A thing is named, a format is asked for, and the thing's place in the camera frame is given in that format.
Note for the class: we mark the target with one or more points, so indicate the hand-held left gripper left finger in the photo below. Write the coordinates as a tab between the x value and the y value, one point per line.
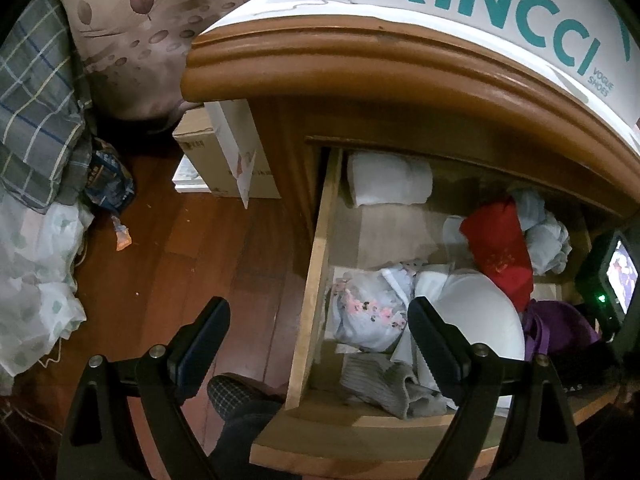
202	342

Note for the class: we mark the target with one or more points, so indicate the plaid slipper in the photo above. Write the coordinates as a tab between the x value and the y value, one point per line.
235	392

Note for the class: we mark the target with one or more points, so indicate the blue plastic packet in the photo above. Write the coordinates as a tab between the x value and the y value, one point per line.
107	185

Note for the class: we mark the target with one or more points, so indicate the wooden nightstand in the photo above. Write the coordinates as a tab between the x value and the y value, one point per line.
350	60

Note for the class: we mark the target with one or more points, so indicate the orange wrapper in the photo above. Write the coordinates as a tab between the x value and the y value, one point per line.
122	237

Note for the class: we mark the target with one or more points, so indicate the white sheer cloth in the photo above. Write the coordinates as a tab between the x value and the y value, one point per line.
35	285

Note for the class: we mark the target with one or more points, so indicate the wooden drawer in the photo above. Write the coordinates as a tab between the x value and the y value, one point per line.
310	310

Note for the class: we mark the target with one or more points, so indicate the pale blue underwear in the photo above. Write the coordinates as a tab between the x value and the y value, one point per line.
545	245

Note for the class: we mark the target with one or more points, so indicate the beige cardboard box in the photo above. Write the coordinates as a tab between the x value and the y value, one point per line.
200	155

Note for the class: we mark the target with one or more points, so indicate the grey ribbed knit cloth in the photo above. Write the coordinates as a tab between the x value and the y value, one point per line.
380	385

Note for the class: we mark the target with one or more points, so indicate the person's leg dark trousers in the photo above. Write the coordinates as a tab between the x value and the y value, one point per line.
240	440

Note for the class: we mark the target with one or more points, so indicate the purple underwear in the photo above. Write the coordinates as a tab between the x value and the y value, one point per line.
550	325

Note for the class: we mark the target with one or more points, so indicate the white rolled cloth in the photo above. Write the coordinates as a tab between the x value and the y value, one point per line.
390	180

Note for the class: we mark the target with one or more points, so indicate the small white cloth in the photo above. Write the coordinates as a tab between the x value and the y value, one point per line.
452	232

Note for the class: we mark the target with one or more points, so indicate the pale floral underwear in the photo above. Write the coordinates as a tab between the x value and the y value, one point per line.
365	310

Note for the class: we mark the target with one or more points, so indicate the white padded bra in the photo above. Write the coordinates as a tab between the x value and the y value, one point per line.
480	310

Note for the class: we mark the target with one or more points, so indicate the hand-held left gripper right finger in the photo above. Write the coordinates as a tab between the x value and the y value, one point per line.
440	350

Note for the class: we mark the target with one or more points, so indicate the white flat box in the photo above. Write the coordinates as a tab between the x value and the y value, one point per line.
187	182

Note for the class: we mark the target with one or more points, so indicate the beige leaf print curtain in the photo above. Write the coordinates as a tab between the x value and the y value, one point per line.
150	35

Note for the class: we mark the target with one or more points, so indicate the red underwear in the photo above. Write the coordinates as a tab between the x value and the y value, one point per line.
500	245

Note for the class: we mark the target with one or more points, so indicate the grey plaid cloth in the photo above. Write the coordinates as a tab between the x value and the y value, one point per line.
35	110

